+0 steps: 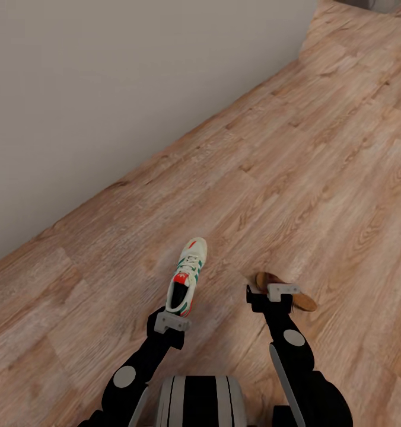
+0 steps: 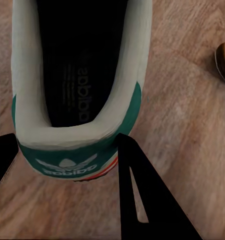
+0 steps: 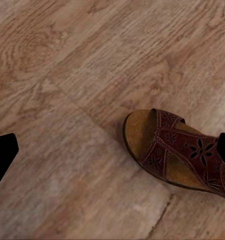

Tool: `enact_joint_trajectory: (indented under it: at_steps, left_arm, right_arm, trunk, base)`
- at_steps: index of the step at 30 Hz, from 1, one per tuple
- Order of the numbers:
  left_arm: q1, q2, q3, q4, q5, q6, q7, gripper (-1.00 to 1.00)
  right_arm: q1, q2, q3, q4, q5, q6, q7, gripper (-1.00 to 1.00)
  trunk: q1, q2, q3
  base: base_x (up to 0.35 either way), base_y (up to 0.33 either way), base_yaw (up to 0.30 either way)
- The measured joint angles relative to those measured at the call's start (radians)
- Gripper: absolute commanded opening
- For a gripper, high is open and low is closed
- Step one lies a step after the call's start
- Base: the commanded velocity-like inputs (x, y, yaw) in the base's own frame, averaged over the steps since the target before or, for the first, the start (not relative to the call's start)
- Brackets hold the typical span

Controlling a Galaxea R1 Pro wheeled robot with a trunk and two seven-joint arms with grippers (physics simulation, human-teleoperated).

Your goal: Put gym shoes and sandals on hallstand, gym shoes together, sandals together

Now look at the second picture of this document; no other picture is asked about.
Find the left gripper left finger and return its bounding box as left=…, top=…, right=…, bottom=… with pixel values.
left=0, top=133, right=19, bottom=181

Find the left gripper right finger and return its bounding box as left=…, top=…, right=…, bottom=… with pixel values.
left=118, top=133, right=202, bottom=240

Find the gym shoe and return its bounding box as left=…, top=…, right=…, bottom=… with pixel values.
left=11, top=0, right=152, bottom=182

